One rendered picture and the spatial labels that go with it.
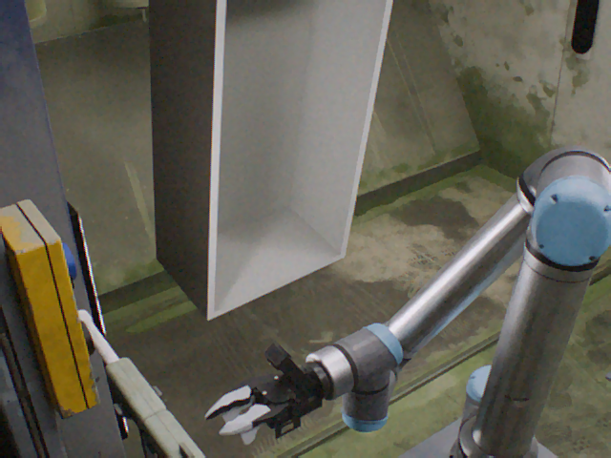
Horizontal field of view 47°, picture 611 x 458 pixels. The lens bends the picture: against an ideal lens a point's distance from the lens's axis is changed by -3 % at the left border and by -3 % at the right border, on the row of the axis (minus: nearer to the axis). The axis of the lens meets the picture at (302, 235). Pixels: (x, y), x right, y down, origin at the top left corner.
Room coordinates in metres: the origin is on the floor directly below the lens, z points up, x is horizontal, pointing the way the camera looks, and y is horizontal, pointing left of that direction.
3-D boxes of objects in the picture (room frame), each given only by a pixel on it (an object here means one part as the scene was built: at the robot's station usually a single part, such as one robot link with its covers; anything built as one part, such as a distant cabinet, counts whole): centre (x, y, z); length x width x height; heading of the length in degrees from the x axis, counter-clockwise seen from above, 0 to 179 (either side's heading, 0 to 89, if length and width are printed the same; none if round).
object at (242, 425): (0.84, 0.10, 1.07); 0.09 x 0.03 x 0.06; 134
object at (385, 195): (3.03, 0.06, 0.11); 2.70 x 0.02 x 0.13; 125
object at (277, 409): (0.87, 0.06, 1.09); 0.09 x 0.05 x 0.02; 134
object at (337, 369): (0.97, -0.04, 1.07); 0.10 x 0.05 x 0.09; 34
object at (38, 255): (0.71, 0.33, 1.42); 0.12 x 0.06 x 0.26; 35
